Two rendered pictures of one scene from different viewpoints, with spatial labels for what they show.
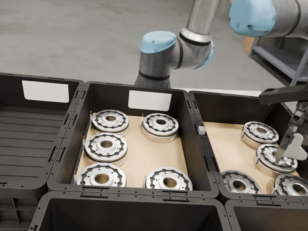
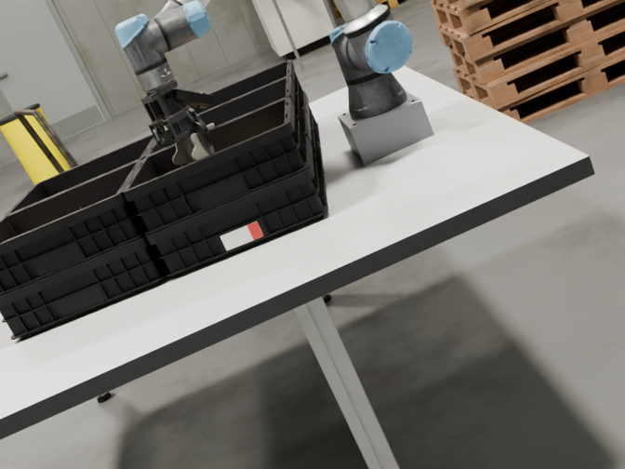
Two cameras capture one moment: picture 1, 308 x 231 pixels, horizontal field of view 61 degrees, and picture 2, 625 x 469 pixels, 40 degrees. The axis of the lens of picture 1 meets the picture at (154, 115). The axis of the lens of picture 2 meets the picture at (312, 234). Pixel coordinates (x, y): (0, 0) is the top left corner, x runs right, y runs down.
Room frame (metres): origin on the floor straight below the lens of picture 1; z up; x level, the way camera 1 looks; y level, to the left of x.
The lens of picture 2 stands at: (1.14, -2.14, 1.30)
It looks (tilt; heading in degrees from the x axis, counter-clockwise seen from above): 19 degrees down; 104
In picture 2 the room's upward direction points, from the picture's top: 24 degrees counter-clockwise
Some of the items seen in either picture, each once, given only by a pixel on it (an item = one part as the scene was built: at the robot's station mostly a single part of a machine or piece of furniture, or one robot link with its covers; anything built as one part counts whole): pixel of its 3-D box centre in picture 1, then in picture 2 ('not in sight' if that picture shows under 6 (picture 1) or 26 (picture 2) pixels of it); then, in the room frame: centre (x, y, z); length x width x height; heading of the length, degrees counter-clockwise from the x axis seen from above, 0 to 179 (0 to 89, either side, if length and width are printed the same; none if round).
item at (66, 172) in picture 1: (134, 145); (231, 135); (0.49, 0.04, 0.87); 0.40 x 0.30 x 0.11; 7
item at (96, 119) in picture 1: (110, 120); not in sight; (0.59, 0.12, 0.86); 0.10 x 0.10 x 0.01
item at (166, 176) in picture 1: (169, 183); not in sight; (0.39, -0.06, 0.86); 0.05 x 0.05 x 0.01
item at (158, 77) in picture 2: not in sight; (157, 77); (0.51, -0.34, 1.12); 0.08 x 0.08 x 0.05
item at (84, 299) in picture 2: not in sight; (90, 268); (0.13, -0.31, 0.76); 0.40 x 0.30 x 0.12; 7
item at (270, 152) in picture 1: (277, 156); not in sight; (0.54, -0.34, 0.86); 0.05 x 0.05 x 0.01
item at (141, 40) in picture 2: not in sight; (141, 43); (0.51, -0.33, 1.20); 0.09 x 0.08 x 0.11; 28
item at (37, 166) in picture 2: not in sight; (36, 147); (-2.98, 5.53, 0.37); 0.44 x 0.44 x 0.73
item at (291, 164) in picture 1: (277, 157); not in sight; (0.54, -0.34, 0.86); 0.10 x 0.10 x 0.01
